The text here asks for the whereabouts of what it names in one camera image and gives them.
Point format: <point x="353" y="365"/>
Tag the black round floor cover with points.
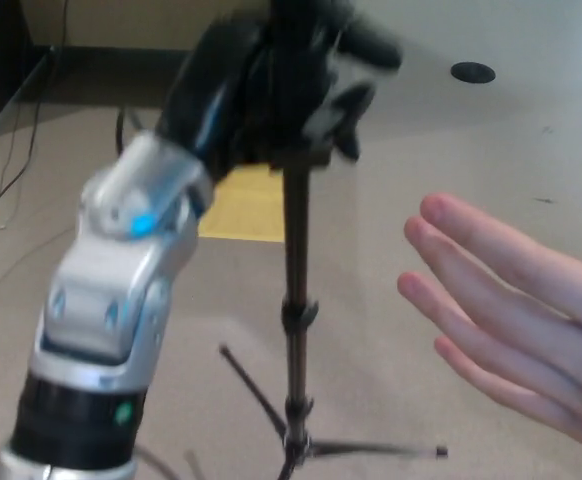
<point x="472" y="71"/>

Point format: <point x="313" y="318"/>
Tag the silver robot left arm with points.
<point x="106" y="280"/>

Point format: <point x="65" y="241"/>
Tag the bare person hand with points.
<point x="531" y="320"/>

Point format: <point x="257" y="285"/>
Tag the black tripod with phone holder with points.
<point x="297" y="250"/>

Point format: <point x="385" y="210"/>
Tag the black wooden desk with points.
<point x="1" y="55"/>

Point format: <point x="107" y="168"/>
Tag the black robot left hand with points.
<point x="231" y="95"/>

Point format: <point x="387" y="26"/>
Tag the yellow paper sheet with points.
<point x="246" y="210"/>

